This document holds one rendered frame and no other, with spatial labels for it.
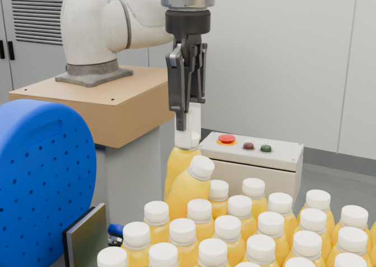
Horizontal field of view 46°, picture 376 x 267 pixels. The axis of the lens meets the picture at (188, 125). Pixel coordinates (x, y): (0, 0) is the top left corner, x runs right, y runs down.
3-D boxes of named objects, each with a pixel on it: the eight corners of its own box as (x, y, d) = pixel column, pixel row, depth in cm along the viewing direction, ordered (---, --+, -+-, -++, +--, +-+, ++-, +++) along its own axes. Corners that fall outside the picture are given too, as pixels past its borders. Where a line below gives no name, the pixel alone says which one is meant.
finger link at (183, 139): (192, 109, 76) (190, 111, 75) (191, 148, 78) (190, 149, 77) (175, 108, 77) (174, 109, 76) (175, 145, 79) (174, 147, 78)
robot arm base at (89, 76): (90, 67, 154) (88, 51, 152) (135, 74, 140) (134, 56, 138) (45, 79, 141) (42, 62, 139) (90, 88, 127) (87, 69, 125)
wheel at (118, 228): (107, 219, 84) (102, 229, 83) (127, 224, 82) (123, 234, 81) (115, 228, 88) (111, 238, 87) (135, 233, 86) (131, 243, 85)
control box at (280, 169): (210, 172, 101) (211, 130, 97) (300, 187, 94) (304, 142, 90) (195, 191, 92) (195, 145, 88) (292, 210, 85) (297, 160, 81)
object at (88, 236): (98, 261, 82) (93, 201, 78) (109, 263, 81) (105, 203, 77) (65, 295, 73) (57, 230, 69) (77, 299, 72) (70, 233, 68)
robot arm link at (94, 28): (61, 59, 141) (50, -13, 134) (116, 51, 148) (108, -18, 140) (70, 68, 127) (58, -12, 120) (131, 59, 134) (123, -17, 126)
